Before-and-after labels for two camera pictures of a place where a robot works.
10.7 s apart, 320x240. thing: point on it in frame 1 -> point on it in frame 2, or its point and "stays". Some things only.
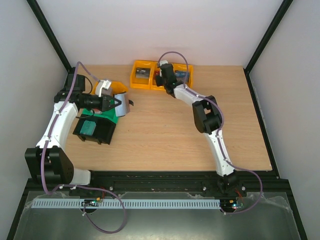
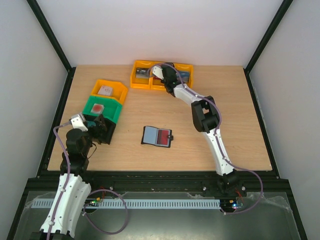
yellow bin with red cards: (154, 67) stays
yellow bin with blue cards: (179, 70) stays
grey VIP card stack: (142, 73) stays
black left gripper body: (104, 98) -> (97, 133)
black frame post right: (274, 24) stays
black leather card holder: (124, 108) -> (150, 136)
